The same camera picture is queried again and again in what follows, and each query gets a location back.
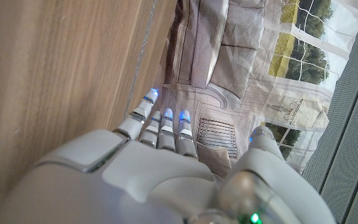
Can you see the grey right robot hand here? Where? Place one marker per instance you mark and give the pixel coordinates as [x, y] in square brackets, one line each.
[154, 177]

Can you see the grey tape outline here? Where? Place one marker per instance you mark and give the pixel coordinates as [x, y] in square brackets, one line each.
[140, 56]

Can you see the grey perforated wall panel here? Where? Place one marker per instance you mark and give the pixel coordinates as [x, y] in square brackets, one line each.
[353, 140]

